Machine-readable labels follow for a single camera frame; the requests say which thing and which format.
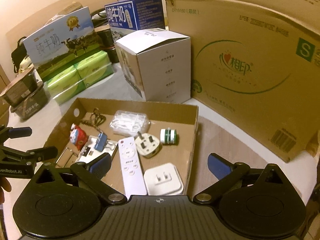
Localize white square tray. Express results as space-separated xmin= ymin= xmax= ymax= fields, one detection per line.
xmin=76 ymin=135 xmax=118 ymax=163

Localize chrome wire hook rack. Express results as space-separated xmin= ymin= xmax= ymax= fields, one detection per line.
xmin=55 ymin=147 xmax=79 ymax=168

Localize Doraemon toy figure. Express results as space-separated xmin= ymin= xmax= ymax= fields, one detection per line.
xmin=69 ymin=124 xmax=88 ymax=151

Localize white remote control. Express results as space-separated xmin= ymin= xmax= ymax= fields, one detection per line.
xmin=118 ymin=137 xmax=147 ymax=198

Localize leopard print hair claw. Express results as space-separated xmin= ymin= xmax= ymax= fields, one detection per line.
xmin=80 ymin=108 xmax=106 ymax=133

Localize clear dental floss pick box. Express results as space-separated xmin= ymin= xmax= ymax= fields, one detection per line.
xmin=109 ymin=110 xmax=150 ymax=138

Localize white three-pin plug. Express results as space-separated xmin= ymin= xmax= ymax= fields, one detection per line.
xmin=135 ymin=132 xmax=160 ymax=158

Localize white two-pin adapter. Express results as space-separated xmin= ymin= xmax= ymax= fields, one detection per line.
xmin=144 ymin=163 xmax=184 ymax=196

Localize green white tape roll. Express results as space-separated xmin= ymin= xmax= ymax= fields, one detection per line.
xmin=160 ymin=128 xmax=178 ymax=145

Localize person's left hand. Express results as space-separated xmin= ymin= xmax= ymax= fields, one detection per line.
xmin=0 ymin=177 xmax=12 ymax=204

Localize dark green tin lower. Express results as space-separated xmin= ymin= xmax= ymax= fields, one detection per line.
xmin=9 ymin=81 xmax=50 ymax=121

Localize shallow cardboard tray box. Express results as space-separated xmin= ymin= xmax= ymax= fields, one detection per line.
xmin=45 ymin=98 xmax=198 ymax=193

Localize green tissue pack bundle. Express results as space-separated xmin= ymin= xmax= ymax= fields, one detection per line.
xmin=46 ymin=51 xmax=113 ymax=104

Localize black bag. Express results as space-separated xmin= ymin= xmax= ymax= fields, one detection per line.
xmin=11 ymin=36 xmax=27 ymax=74

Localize green pasture milk carton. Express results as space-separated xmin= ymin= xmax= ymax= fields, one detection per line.
xmin=23 ymin=7 xmax=100 ymax=81

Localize white humidifier product box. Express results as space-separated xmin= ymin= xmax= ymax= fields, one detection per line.
xmin=116 ymin=28 xmax=191 ymax=103

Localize dark jars behind cartons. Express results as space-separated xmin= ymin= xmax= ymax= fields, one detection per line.
xmin=91 ymin=8 xmax=119 ymax=63

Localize large brown cardboard box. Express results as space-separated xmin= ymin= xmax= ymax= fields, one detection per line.
xmin=165 ymin=0 xmax=319 ymax=162

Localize blue milk carton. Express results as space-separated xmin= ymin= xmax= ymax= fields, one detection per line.
xmin=105 ymin=0 xmax=165 ymax=41

